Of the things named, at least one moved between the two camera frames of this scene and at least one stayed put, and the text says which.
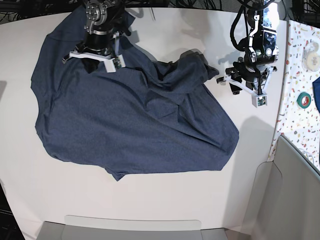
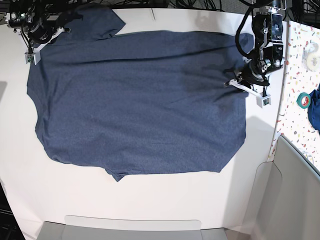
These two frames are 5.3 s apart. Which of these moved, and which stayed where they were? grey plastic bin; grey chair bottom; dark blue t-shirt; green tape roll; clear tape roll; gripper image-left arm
Moved: gripper image-left arm; dark blue t-shirt
Stayed: grey plastic bin; grey chair bottom; green tape roll; clear tape roll
